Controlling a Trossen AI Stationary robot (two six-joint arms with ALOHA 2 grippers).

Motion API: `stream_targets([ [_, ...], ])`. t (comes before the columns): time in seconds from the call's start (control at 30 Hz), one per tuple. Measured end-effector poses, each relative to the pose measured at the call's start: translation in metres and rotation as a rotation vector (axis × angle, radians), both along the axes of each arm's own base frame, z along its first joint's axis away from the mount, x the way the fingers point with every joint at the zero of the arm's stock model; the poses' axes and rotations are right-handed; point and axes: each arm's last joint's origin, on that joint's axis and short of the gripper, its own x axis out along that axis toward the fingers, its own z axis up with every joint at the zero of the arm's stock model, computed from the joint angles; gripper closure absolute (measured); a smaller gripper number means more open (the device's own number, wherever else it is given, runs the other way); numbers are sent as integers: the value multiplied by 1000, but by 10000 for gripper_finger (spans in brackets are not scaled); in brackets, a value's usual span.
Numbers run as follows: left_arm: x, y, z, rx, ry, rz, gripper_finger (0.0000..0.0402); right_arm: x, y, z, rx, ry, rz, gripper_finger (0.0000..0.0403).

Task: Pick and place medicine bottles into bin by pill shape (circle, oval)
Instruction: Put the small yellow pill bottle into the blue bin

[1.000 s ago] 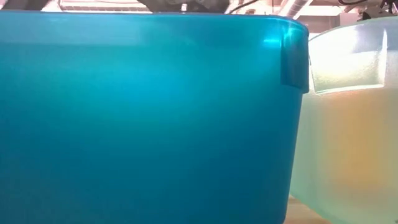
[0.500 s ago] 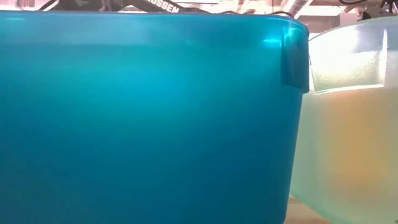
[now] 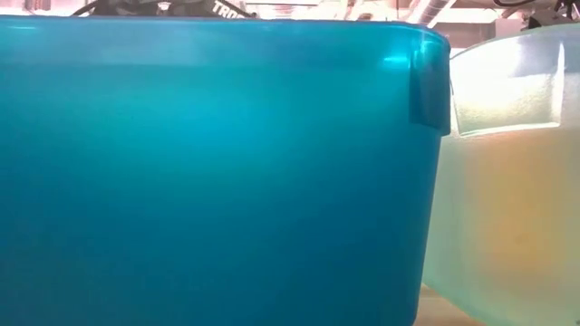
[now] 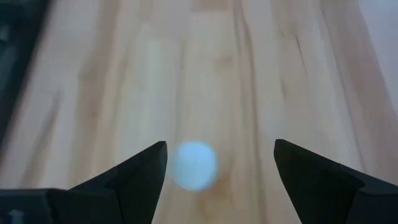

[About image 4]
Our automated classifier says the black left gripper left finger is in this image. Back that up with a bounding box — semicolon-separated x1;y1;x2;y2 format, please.
67;141;168;224

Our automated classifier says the white round bottle cap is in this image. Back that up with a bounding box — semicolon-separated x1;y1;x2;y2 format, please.
170;139;220;192

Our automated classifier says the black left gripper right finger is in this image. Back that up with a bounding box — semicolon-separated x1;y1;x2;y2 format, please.
273;139;379;224

